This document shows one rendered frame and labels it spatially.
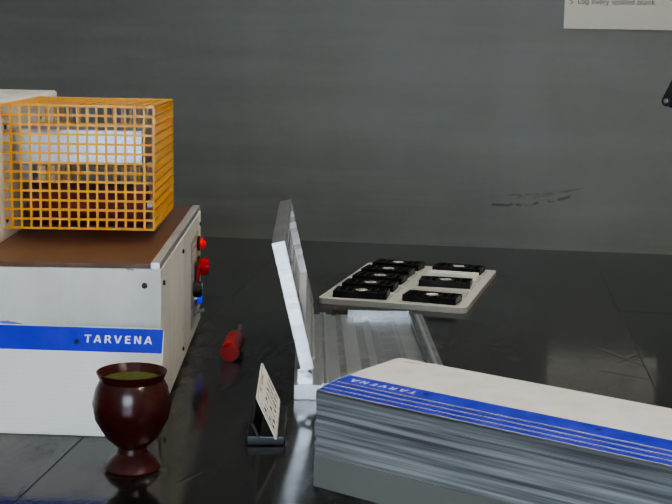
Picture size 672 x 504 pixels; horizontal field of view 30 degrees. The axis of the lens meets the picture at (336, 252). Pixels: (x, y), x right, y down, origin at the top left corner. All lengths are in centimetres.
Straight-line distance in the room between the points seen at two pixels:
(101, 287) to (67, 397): 14
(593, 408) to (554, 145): 285
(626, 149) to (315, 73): 103
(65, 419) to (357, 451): 39
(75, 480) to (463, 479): 42
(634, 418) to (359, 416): 27
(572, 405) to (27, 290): 67
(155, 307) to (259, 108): 265
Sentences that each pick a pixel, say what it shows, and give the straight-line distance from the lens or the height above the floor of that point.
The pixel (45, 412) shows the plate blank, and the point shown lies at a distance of 153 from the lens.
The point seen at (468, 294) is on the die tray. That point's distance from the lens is 233.
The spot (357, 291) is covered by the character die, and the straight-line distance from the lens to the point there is 227.
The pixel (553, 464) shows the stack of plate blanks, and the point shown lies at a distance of 119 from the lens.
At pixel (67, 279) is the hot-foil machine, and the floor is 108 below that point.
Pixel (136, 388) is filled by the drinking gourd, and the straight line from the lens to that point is 134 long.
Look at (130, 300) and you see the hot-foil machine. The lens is 153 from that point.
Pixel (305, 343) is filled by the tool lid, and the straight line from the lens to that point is 164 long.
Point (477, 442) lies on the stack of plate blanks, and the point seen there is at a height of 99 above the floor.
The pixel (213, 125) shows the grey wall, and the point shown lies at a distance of 418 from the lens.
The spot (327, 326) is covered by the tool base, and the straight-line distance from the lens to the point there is 199.
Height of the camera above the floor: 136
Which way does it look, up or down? 9 degrees down
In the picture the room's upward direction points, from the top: 1 degrees clockwise
